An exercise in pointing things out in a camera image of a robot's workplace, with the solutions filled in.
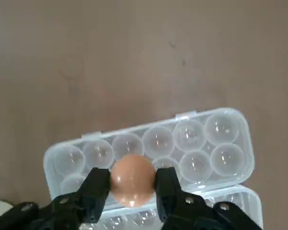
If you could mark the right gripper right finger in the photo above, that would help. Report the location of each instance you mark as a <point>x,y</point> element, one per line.
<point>172,206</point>

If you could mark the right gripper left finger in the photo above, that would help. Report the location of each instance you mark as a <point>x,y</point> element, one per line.
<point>86,201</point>

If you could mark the brown egg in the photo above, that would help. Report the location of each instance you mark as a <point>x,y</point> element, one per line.
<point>133,180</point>

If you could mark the transparent twelve-slot egg tray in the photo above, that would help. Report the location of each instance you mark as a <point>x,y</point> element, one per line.
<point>206,143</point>

